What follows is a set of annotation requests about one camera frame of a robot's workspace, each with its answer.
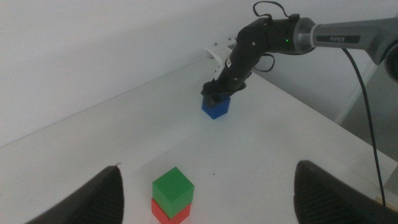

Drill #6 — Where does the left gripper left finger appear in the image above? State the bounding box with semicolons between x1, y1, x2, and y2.
24;164;125;224

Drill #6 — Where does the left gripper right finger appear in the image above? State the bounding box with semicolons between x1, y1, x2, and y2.
293;159;398;224

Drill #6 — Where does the blue cube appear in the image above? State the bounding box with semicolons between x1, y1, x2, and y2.
201;95;231;121

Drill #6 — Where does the green cube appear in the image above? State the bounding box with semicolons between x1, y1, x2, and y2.
152;166;195;219

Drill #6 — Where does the red cube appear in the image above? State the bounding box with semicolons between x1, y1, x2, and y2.
150;198;192;224

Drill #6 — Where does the thin black loop cable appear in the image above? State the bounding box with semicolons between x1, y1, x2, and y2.
252;0;296;20
252;52;277;73

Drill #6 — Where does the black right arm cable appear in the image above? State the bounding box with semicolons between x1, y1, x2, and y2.
341;47;387;208

